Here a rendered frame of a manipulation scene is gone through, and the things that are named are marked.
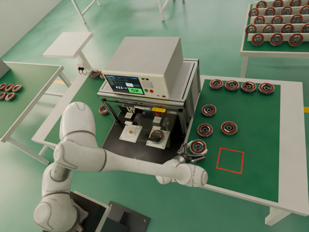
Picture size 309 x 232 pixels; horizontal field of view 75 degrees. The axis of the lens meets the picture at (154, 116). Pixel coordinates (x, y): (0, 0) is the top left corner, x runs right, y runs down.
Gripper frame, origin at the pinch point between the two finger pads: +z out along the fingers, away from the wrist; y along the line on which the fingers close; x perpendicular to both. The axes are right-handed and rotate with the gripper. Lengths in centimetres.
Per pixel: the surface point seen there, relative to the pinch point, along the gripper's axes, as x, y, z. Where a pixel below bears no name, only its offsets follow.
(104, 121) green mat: -19, -86, -15
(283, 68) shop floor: 25, 1, 207
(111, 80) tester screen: 33, -62, -27
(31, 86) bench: -28, -208, -30
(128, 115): 2, -57, -14
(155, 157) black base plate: -16.1, -22.4, -15.8
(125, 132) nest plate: -14, -58, -15
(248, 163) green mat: -0.4, 31.4, 14.1
